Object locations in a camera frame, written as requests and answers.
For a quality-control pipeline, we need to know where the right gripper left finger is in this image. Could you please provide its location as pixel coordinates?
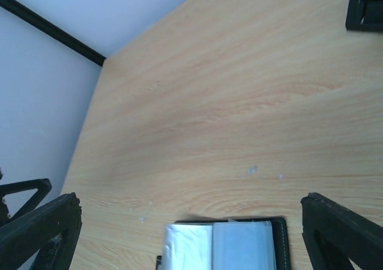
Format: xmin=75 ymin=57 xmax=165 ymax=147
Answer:
xmin=1 ymin=192 xmax=82 ymax=269

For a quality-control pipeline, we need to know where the black bin with red card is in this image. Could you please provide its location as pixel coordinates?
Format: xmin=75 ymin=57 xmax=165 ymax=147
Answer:
xmin=345 ymin=0 xmax=382 ymax=33

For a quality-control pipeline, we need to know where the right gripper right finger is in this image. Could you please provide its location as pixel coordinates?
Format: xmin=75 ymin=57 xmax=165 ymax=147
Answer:
xmin=301 ymin=193 xmax=382 ymax=269

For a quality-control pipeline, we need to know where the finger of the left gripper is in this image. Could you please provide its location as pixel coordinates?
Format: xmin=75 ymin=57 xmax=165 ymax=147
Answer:
xmin=1 ymin=178 xmax=51 ymax=222

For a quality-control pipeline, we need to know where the black leather card holder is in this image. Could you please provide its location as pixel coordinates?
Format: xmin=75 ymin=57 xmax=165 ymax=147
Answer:
xmin=156 ymin=217 xmax=291 ymax=269

